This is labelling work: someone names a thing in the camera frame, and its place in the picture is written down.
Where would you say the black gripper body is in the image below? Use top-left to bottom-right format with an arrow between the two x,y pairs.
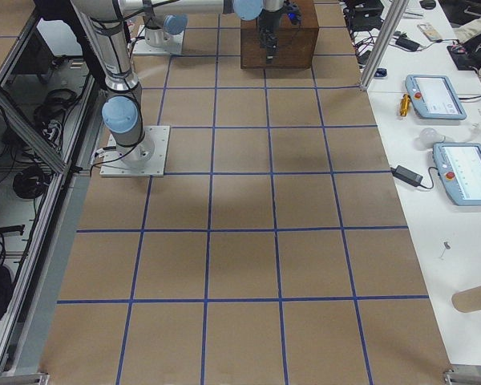
257,0 -> 285,33

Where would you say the dark wooden drawer box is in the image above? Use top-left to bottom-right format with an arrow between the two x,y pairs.
240,1 -> 318,69

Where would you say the blue usb hub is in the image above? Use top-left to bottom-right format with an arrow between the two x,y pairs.
374,67 -> 388,79

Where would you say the far blue teach pendant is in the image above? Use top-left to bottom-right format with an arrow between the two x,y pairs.
405,75 -> 467,120

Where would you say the blue teach pendant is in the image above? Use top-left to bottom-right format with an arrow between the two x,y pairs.
405,75 -> 467,120
433,143 -> 481,206

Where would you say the white light bulb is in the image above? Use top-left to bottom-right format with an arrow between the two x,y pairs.
416,128 -> 455,149

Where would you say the black power adapter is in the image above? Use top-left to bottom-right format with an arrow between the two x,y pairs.
390,165 -> 423,187

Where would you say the near blue teach pendant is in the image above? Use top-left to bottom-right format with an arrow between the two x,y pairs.
433,143 -> 481,206

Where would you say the cardboard tube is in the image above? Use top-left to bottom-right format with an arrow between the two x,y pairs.
451,286 -> 481,313

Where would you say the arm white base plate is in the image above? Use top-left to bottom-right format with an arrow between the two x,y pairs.
99,125 -> 170,177
132,24 -> 184,56

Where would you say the aluminium frame post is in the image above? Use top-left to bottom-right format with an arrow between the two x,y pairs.
360,0 -> 409,91

